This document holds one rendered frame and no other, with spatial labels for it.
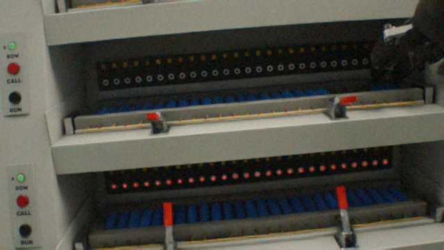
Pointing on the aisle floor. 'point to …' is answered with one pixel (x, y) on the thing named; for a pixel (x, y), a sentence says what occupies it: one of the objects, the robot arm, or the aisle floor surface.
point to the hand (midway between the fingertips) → (391, 69)
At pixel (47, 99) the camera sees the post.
